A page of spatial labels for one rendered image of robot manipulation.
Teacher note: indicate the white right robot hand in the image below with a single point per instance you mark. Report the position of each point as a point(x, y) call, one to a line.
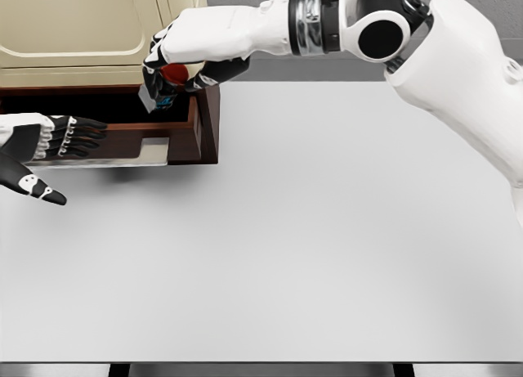
point(192, 37)

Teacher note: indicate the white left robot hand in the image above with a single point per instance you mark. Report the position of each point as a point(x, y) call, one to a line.
point(24, 137)

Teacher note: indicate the beige cabinet body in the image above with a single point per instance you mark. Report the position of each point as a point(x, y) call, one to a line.
point(81, 29)

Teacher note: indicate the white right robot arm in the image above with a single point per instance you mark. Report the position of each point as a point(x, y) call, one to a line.
point(392, 41)

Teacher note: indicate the dark brown wooden drawer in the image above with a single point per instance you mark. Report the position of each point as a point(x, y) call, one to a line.
point(200, 123)

